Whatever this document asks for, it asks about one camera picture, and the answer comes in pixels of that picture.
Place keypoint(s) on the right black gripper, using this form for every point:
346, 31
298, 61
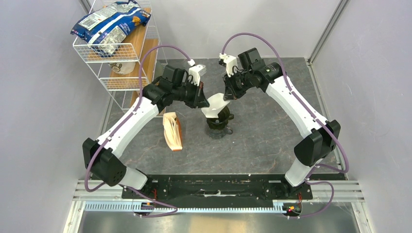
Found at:
231, 93

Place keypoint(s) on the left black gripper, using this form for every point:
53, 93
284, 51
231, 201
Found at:
199, 100

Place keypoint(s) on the white paper coffee filter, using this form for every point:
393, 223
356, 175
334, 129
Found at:
216, 103

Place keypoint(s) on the dark green coffee dripper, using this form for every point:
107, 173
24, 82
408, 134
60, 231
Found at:
222, 120

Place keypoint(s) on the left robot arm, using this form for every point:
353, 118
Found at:
102, 156

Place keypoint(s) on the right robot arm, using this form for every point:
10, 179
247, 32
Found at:
249, 70

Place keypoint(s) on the clear glass coffee server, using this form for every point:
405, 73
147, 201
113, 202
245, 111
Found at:
219, 133

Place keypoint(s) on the blue snack bag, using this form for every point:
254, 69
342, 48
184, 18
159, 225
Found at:
104, 29

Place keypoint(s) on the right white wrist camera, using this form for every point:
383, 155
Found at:
229, 62

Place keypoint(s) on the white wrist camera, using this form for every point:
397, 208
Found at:
196, 71
229, 62

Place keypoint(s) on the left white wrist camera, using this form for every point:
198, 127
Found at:
196, 71

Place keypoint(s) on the white wire wooden shelf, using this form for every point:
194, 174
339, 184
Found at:
124, 89

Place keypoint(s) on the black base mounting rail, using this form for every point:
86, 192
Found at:
222, 190

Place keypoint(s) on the aluminium corner frame post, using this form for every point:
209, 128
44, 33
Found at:
328, 30

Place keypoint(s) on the white cable duct strip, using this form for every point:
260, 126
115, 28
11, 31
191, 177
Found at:
149, 207

